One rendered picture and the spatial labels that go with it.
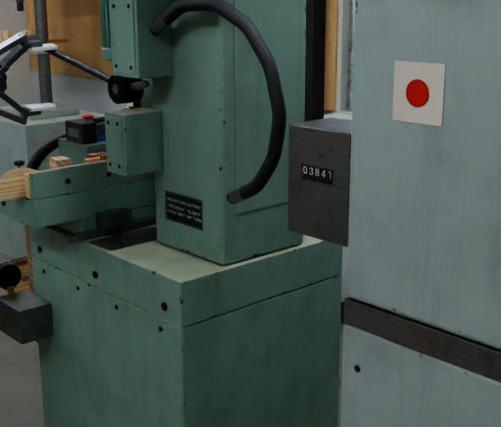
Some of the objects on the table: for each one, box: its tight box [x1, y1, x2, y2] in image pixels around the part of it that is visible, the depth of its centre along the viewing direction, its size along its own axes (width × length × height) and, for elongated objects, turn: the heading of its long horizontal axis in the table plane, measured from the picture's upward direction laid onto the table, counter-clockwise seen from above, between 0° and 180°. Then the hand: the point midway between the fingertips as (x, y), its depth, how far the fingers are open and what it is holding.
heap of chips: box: [0, 167, 38, 184], centre depth 177 cm, size 9×14×4 cm, turn 43°
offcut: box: [49, 156, 71, 169], centre depth 188 cm, size 4×4×4 cm
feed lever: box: [27, 35, 149, 104], centre depth 173 cm, size 5×32×36 cm
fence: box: [29, 162, 155, 200], centre depth 184 cm, size 60×2×6 cm, turn 133°
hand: (50, 77), depth 185 cm, fingers open, 13 cm apart
